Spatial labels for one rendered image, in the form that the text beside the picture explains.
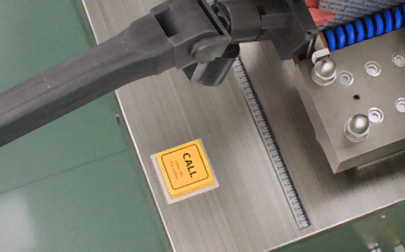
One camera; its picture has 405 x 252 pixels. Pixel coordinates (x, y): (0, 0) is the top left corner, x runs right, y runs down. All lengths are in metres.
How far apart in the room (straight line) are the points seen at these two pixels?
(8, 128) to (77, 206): 1.23
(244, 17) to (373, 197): 0.39
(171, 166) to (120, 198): 0.96
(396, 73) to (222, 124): 0.28
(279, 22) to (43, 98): 0.34
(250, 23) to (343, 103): 0.21
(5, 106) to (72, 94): 0.08
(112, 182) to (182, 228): 0.98
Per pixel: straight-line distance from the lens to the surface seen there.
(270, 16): 1.26
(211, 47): 1.18
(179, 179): 1.42
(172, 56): 1.19
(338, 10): 1.36
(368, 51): 1.40
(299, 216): 1.44
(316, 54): 1.36
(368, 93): 1.38
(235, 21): 1.23
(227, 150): 1.46
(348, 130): 1.33
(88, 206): 2.38
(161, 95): 1.49
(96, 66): 1.17
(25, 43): 2.55
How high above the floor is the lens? 2.29
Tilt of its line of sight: 68 degrees down
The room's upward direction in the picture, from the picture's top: 4 degrees clockwise
